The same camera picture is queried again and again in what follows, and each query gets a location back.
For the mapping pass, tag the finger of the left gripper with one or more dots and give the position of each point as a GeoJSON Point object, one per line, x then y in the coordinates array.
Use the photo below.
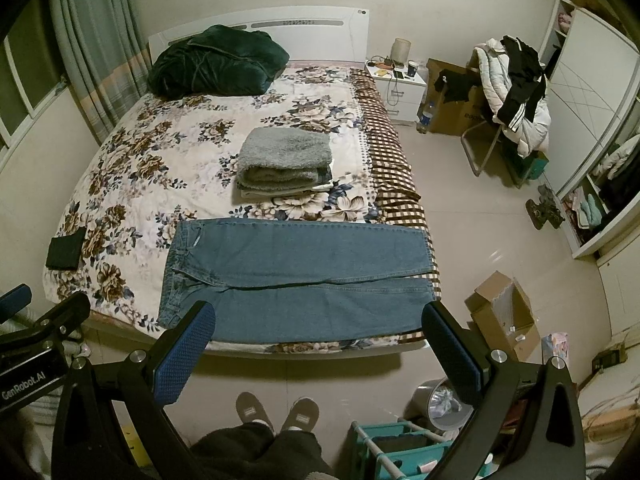
{"type": "Point", "coordinates": [64, 318]}
{"type": "Point", "coordinates": [15, 300]}

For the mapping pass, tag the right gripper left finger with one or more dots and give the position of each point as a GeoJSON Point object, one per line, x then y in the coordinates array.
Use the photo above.
{"type": "Point", "coordinates": [88, 442]}

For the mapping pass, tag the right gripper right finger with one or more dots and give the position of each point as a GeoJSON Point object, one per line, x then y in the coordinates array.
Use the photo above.
{"type": "Point", "coordinates": [547, 442]}

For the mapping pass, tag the blue denim jeans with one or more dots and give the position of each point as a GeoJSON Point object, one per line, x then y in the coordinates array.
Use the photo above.
{"type": "Point", "coordinates": [298, 281]}

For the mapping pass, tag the silver lined waste bin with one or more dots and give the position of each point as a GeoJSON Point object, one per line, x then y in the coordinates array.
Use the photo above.
{"type": "Point", "coordinates": [437, 401]}

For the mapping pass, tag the small black folded cloth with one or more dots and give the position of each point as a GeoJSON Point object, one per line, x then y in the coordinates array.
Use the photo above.
{"type": "Point", "coordinates": [64, 252]}

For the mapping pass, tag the small open cardboard box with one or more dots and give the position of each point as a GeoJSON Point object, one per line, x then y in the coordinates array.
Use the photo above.
{"type": "Point", "coordinates": [501, 311]}

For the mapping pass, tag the teal laundry rack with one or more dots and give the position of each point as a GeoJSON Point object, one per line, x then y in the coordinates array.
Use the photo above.
{"type": "Point", "coordinates": [395, 450]}

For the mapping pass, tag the left grey slipper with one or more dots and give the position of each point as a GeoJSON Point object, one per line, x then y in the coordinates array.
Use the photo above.
{"type": "Point", "coordinates": [251, 411]}

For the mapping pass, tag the grey slipper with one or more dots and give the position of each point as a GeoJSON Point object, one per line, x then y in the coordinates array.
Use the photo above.
{"type": "Point", "coordinates": [303, 416]}
{"type": "Point", "coordinates": [251, 411]}

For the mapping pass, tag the black trouser legs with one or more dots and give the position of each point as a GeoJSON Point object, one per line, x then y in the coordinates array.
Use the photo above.
{"type": "Point", "coordinates": [253, 451]}

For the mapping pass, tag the dark slippers on floor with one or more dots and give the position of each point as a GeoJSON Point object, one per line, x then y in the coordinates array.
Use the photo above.
{"type": "Point", "coordinates": [545, 210]}

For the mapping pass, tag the floral bed blanket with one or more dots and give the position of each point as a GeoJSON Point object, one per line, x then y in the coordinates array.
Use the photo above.
{"type": "Point", "coordinates": [168, 161]}

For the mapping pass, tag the right grey slipper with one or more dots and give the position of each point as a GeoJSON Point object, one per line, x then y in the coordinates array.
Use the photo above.
{"type": "Point", "coordinates": [303, 416]}

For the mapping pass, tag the white folded cloth under fleece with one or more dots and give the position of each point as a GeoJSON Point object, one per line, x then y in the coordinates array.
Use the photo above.
{"type": "Point", "coordinates": [280, 192]}

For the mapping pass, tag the metal folding chair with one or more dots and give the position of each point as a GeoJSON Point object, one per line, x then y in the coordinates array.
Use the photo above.
{"type": "Point", "coordinates": [490, 153]}

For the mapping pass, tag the white sliding wardrobe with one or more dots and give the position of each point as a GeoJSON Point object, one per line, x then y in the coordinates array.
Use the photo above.
{"type": "Point", "coordinates": [593, 98]}

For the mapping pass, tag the grey folded fleece blanket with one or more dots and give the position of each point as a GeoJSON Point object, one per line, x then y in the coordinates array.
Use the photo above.
{"type": "Point", "coordinates": [284, 159]}

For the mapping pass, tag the grey-green window curtain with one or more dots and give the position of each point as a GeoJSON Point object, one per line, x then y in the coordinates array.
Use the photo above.
{"type": "Point", "coordinates": [105, 58]}

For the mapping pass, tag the plastic water bottle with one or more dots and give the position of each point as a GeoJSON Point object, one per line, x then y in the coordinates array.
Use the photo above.
{"type": "Point", "coordinates": [426, 118]}

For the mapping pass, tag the large brown cardboard box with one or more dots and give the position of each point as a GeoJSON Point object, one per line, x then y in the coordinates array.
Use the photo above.
{"type": "Point", "coordinates": [457, 95]}

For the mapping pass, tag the dark green velvet comforter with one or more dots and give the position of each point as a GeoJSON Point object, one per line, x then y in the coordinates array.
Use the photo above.
{"type": "Point", "coordinates": [223, 61]}

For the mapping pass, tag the black clothes on chair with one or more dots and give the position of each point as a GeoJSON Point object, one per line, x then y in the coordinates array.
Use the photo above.
{"type": "Point", "coordinates": [528, 83]}

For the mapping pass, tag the white bedside table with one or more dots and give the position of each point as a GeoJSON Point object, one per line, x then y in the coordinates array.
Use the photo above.
{"type": "Point", "coordinates": [401, 95]}

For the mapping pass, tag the white puffer jacket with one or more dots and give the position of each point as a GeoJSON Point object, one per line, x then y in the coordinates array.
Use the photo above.
{"type": "Point", "coordinates": [492, 61]}

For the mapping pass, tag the dark cup on nightstand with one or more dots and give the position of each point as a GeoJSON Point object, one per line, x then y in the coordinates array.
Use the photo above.
{"type": "Point", "coordinates": [412, 67]}

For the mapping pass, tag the beige table lamp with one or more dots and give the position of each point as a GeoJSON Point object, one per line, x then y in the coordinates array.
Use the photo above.
{"type": "Point", "coordinates": [399, 52]}

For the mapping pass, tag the white bed headboard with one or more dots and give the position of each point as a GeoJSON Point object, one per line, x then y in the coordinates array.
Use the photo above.
{"type": "Point", "coordinates": [324, 33]}

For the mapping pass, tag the window with white frame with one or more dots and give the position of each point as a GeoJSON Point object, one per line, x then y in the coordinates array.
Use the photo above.
{"type": "Point", "coordinates": [32, 73]}

